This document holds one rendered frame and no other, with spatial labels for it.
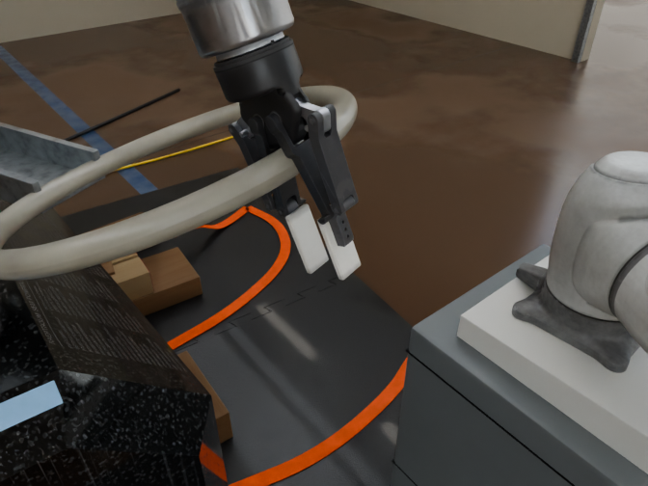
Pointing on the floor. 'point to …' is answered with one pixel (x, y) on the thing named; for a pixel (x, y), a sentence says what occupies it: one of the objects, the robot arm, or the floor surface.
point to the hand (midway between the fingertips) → (324, 243)
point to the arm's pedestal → (489, 416)
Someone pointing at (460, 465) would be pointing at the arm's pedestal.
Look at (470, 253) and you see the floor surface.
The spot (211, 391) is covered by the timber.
